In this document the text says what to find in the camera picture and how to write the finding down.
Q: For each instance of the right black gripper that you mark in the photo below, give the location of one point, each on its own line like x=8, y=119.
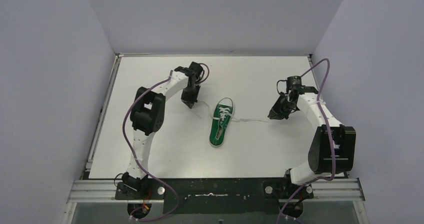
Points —
x=280, y=105

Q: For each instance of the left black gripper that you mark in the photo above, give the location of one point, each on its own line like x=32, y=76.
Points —
x=183, y=97

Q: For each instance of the white shoelace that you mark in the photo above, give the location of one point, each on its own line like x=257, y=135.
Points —
x=232, y=116

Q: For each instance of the green canvas sneaker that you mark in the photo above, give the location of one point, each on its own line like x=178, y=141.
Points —
x=221, y=117

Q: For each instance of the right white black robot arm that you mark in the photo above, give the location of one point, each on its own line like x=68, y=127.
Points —
x=332, y=148

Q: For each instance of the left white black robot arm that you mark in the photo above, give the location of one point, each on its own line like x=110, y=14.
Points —
x=146, y=116

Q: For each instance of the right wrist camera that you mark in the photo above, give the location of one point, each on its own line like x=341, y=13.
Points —
x=293, y=81

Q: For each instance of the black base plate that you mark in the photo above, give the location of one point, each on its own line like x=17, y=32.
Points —
x=216, y=195

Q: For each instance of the aluminium front rail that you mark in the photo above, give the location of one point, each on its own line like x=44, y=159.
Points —
x=340, y=189

